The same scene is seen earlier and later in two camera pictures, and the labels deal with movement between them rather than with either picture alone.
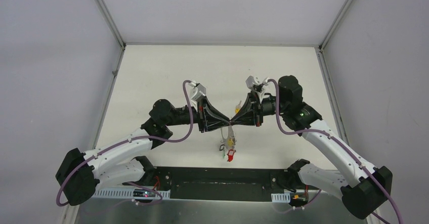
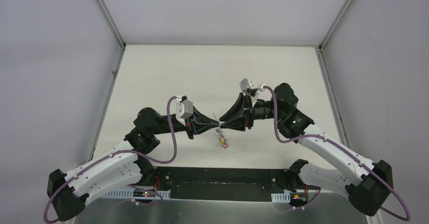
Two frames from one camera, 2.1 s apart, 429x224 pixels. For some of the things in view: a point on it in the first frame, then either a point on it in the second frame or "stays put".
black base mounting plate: x=218 y=184 stays put
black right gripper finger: x=250 y=104 -> x=236 y=107
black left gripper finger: x=212 y=109 -> x=199 y=117
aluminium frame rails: x=123 y=45 stays put
